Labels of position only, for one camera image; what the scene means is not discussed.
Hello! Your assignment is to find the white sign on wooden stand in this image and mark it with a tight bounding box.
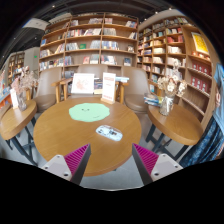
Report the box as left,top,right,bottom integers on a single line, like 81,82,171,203
100,72,117,105

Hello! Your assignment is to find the dark cover book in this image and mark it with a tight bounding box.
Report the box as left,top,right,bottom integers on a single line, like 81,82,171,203
93,78,104,95

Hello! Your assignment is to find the small distant bookshelf unit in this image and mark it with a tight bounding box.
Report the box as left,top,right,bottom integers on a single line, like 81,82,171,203
7,50,26,86

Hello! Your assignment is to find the wide wooden bookshelf unit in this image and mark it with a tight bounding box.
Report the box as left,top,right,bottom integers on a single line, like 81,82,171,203
38,12,139,79

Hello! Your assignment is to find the person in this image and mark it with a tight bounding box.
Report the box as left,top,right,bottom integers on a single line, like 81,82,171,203
179,63,224,168

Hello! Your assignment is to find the glass vase with dried flowers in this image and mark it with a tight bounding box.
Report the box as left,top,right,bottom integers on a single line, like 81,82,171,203
157,61,188,117
10,66,38,112

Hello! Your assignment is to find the blue book stack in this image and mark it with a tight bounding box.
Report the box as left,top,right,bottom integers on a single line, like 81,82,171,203
114,76,130,83

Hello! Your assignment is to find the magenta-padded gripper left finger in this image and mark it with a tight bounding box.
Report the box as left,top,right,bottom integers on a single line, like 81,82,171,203
41,143,92,186

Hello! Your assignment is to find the small white table card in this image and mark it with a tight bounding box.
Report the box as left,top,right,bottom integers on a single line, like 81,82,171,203
9,88,19,110

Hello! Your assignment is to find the brown padded wooden armchair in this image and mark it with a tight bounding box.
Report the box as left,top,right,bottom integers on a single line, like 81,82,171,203
119,65,158,114
61,63,129,101
33,67,73,113

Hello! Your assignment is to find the round wooden side table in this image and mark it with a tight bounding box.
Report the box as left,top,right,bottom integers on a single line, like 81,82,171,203
0,98,38,166
145,103,204,161

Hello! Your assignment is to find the stack of books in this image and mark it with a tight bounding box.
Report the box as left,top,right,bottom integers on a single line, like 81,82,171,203
143,93,164,108

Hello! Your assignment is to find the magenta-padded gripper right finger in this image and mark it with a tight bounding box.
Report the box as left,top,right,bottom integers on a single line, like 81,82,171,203
131,143,184,186

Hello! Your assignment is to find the white framed art print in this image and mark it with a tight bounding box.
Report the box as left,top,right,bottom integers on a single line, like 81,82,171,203
70,72,96,95

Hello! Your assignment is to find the green cloud-shaped mouse pad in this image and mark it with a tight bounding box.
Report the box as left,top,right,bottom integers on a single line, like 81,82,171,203
68,102,111,123

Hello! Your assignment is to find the curved wooden bookshelf unit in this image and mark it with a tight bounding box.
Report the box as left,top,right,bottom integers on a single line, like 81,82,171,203
137,14,218,131

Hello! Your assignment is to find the white hanging ceiling panel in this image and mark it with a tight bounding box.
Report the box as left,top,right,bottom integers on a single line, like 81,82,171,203
22,17,51,31

